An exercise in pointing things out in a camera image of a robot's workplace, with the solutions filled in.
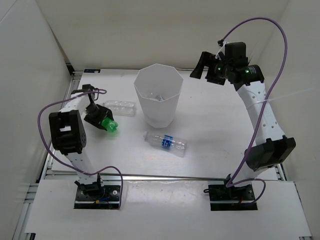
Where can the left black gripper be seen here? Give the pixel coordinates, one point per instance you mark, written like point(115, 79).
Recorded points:
point(104, 112)

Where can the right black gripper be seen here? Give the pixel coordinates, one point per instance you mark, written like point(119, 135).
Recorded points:
point(209, 60)

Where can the crushed green plastic bottle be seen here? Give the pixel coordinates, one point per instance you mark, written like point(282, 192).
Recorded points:
point(109, 124)

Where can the clear plastic bottle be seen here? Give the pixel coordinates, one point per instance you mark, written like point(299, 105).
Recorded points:
point(121, 108)

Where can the clear bottle green blue label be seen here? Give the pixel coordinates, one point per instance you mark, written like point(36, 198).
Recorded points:
point(153, 96)

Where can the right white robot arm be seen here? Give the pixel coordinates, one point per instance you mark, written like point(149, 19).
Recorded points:
point(269, 145)

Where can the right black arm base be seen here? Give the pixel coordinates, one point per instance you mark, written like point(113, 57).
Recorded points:
point(232, 198)

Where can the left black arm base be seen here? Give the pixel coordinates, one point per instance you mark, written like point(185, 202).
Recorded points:
point(94, 197)

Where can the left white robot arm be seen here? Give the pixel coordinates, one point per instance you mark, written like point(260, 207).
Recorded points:
point(69, 137)

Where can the white octagonal plastic bin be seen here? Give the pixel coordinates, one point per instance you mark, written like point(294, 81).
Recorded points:
point(164, 80)

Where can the aluminium frame rail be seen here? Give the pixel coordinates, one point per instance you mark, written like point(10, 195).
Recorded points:
point(64, 175)

